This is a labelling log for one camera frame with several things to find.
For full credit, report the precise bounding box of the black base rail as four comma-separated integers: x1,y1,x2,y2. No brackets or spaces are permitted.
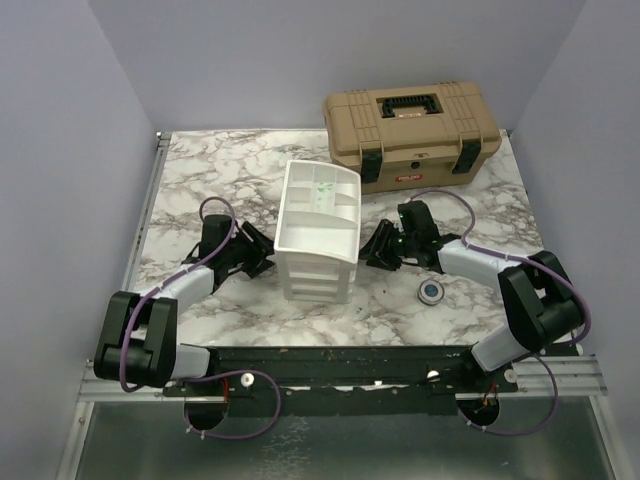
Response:
163,346,517,417

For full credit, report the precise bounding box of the white plastic drawer organizer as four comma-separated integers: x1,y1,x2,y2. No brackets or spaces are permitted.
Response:
274,160,361,304

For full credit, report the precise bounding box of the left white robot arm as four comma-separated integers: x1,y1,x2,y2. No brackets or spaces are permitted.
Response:
93,214,274,395

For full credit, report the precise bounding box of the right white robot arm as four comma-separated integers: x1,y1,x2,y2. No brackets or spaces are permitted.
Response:
359,200,587,391

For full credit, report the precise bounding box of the round compact with lid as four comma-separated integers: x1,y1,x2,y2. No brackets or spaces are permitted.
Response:
417,279,445,306

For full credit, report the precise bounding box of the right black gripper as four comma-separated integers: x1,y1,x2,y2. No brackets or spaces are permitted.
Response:
355,218,418,271

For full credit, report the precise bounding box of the tan plastic toolbox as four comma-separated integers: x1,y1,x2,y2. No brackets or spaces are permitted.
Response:
322,82,502,194

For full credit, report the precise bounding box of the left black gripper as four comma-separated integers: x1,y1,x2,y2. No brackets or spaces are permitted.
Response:
224,221,286,277

